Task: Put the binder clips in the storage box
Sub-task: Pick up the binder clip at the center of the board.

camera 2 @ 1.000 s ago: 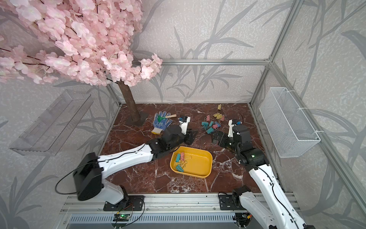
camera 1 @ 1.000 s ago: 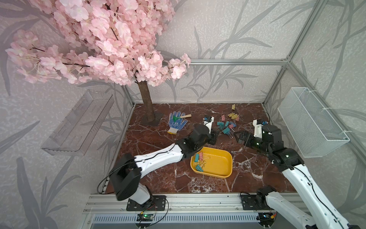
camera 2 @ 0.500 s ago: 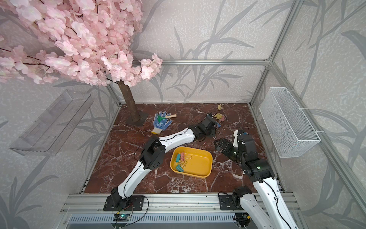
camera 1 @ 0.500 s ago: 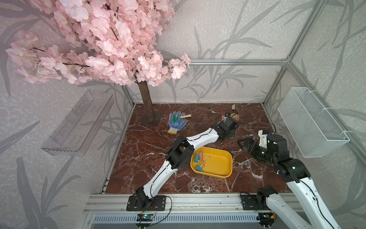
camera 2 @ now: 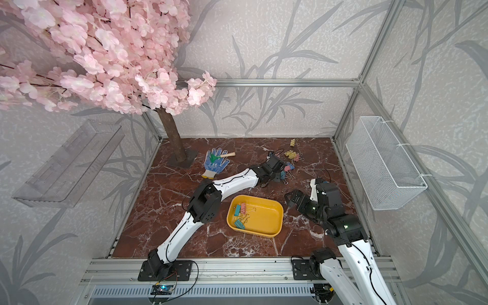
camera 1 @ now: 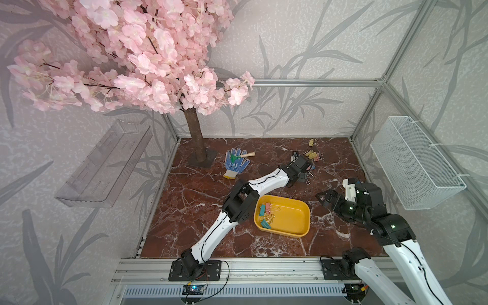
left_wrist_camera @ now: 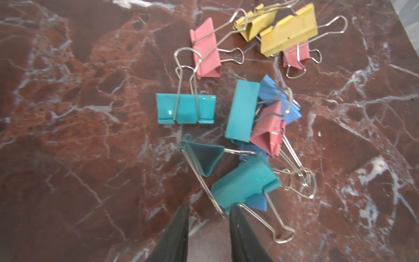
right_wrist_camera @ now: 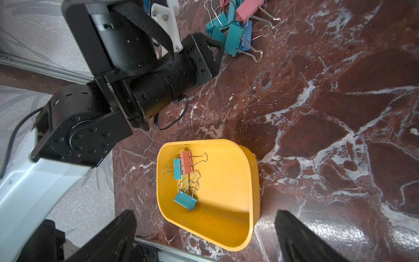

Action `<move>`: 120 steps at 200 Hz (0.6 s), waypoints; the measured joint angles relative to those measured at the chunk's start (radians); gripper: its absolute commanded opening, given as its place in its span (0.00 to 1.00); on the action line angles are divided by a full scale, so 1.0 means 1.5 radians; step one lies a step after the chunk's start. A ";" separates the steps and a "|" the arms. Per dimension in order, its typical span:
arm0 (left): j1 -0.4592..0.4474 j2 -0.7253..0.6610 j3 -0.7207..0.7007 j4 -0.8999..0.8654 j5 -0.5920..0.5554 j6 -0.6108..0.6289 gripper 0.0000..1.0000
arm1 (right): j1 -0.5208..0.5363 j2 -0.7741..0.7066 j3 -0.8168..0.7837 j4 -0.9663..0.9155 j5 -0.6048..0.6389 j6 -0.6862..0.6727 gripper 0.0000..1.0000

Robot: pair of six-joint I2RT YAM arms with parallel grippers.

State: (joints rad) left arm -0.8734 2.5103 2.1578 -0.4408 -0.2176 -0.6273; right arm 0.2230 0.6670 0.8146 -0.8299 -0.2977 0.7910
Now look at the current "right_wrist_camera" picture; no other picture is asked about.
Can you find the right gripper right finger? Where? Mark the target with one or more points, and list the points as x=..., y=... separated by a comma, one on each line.
x=299, y=244

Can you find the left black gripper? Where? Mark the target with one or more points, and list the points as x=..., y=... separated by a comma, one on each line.
x=197, y=64

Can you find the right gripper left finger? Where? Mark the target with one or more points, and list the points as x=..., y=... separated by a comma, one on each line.
x=112, y=244

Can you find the yellow plastic storage tray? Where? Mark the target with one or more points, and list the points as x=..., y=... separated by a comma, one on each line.
x=228, y=199

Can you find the teal binder clip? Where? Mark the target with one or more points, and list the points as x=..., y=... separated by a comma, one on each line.
x=235, y=39
x=175, y=168
x=186, y=190
x=218, y=22

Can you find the pink binder clip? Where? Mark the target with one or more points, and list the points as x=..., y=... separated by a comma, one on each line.
x=188, y=161
x=248, y=8
x=224, y=3

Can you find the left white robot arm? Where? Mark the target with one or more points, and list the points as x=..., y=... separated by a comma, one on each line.
x=116, y=28

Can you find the blue binder clip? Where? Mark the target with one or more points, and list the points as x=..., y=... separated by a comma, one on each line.
x=250, y=34

